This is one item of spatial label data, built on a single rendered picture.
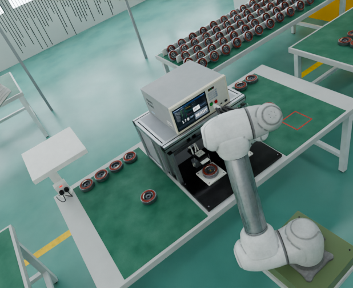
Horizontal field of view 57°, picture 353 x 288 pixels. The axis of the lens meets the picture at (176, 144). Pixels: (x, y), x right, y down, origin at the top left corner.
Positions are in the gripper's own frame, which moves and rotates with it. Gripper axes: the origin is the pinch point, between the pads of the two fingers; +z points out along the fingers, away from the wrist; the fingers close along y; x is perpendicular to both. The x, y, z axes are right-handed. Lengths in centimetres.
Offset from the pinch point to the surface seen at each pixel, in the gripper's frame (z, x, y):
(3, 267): 33, -43, -165
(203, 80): 13.8, 13.5, 2.6
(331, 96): -12, -43, 95
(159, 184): 15, -43, -51
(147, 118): 40, -7, -33
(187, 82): 21.3, 13.5, -4.5
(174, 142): 3.2, -7.7, -34.1
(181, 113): 6.1, 6.4, -21.9
